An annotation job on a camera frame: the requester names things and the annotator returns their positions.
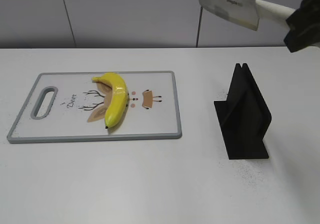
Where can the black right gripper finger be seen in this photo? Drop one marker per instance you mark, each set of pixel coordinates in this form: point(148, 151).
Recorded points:
point(306, 16)

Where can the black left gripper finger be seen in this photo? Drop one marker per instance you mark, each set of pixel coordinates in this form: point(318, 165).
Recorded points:
point(303, 36)

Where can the white-handled kitchen knife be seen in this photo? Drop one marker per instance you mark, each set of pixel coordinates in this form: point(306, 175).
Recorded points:
point(247, 13)

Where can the yellow plastic banana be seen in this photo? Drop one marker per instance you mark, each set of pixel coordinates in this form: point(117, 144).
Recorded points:
point(119, 98)

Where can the black knife stand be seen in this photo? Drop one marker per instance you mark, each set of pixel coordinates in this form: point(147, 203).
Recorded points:
point(244, 117)

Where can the white grey-rimmed cutting board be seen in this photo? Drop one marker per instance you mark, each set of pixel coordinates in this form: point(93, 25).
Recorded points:
point(70, 107)

